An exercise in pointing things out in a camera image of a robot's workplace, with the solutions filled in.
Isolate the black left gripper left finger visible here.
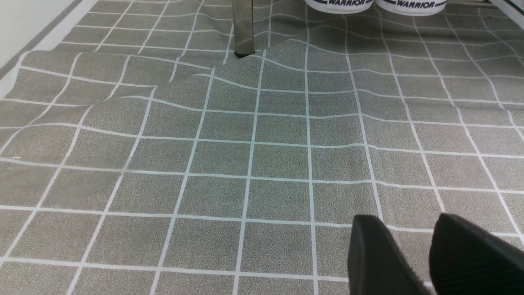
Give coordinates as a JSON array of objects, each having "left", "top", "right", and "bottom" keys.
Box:
[{"left": 348, "top": 215, "right": 431, "bottom": 295}]

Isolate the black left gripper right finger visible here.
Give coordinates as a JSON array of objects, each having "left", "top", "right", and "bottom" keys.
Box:
[{"left": 429, "top": 213, "right": 524, "bottom": 295}]

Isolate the metal shoe rack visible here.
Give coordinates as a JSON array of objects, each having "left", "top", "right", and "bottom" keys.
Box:
[{"left": 232, "top": 0, "right": 255, "bottom": 58}]

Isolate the right navy canvas sneaker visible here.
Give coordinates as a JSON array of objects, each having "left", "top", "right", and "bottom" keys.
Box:
[{"left": 375, "top": 0, "right": 448, "bottom": 16}]

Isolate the navy canvas sneaker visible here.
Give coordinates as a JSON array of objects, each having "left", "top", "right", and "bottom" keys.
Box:
[
  {"left": 375, "top": 0, "right": 448, "bottom": 16},
  {"left": 305, "top": 0, "right": 374, "bottom": 15}
]

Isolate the grey grid floor cloth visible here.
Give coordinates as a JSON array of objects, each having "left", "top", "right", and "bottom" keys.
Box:
[{"left": 1, "top": 0, "right": 523, "bottom": 295}]

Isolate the left navy canvas sneaker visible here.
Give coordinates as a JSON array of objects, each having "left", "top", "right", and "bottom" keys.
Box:
[{"left": 305, "top": 0, "right": 374, "bottom": 15}]

